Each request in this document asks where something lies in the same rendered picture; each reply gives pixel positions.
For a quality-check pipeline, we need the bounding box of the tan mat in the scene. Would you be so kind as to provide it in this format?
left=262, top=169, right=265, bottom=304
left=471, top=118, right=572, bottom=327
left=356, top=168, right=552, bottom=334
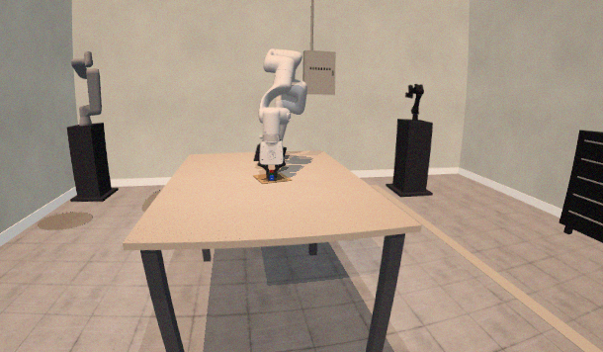
left=253, top=172, right=293, bottom=184

